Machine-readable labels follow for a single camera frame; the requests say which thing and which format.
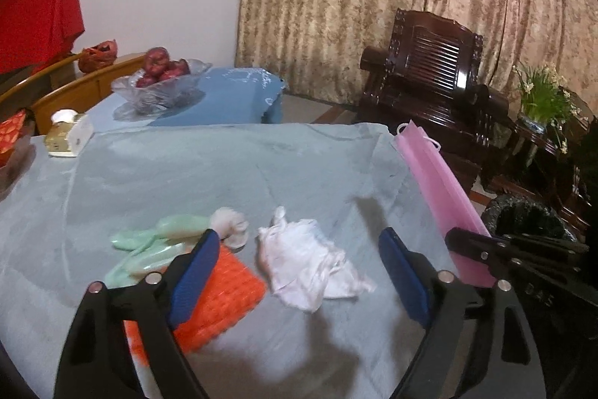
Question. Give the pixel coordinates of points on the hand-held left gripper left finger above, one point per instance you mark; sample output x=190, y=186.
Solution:
x=196, y=277

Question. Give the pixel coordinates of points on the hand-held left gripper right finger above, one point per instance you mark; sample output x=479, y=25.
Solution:
x=404, y=273

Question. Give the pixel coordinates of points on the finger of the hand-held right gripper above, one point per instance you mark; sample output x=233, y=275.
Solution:
x=546, y=244
x=467, y=244

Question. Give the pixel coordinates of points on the bin with black liner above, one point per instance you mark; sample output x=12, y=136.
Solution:
x=528, y=217

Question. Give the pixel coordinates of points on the pink paper bag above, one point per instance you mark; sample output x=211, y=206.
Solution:
x=444, y=193

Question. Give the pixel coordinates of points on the white tissue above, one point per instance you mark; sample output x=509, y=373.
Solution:
x=303, y=259

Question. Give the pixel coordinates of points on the orange mesh pad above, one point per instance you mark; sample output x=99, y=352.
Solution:
x=229, y=291

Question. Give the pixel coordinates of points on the pale pink crumpled wrapper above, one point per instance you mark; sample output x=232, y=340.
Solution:
x=229, y=224

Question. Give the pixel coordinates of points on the green rubber glove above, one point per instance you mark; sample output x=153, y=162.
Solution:
x=140, y=240

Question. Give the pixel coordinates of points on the dark wooden side table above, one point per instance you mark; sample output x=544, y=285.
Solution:
x=537, y=161

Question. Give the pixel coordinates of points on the grey cloth table cover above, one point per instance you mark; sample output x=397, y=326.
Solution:
x=210, y=175

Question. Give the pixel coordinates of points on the potted green flowering plant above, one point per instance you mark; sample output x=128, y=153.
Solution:
x=544, y=95

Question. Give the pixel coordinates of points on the dark wooden armchair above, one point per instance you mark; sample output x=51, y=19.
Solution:
x=430, y=91

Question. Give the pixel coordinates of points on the clear glass fruit bowl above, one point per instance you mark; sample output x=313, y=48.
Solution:
x=154, y=98

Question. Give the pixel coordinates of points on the blue tablecloth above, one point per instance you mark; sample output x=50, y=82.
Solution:
x=233, y=95

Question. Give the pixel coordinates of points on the gold and white tissue box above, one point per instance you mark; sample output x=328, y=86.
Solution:
x=70, y=137

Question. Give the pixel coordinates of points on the small red apple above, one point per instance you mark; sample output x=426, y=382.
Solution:
x=176, y=70
x=145, y=80

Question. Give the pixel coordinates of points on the light wooden chair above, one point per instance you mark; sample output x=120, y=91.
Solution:
x=79, y=95
x=28, y=79

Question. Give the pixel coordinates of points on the large red apple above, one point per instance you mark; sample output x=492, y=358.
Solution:
x=155, y=60

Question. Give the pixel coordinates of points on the red patterned box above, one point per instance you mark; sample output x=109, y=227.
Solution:
x=11, y=133

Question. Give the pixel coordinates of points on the red cloth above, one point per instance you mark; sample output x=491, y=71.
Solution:
x=37, y=6

